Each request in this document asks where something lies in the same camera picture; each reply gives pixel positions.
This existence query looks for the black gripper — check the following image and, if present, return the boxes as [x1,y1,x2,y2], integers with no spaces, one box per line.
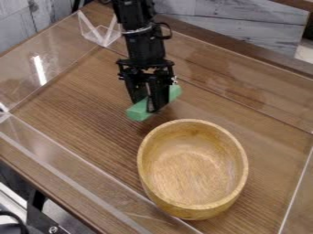
[117,26,175,113]

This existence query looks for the green rectangular block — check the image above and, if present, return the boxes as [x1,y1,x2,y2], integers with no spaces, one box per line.
[125,85,181,122]

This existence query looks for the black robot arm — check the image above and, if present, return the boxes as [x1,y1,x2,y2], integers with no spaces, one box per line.
[112,0,175,113]

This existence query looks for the brown wooden bowl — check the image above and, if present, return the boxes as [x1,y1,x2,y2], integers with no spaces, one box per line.
[136,119,248,220]

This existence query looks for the clear acrylic tray walls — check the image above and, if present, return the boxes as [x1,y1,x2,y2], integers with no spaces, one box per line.
[0,16,313,234]

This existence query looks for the black metal table leg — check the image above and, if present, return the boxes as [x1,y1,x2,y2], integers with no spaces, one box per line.
[25,189,69,234]

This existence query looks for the clear acrylic corner bracket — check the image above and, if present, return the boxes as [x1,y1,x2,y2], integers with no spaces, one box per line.
[77,11,121,48]

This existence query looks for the black cable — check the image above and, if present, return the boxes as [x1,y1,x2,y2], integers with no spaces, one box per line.
[0,209,29,234]

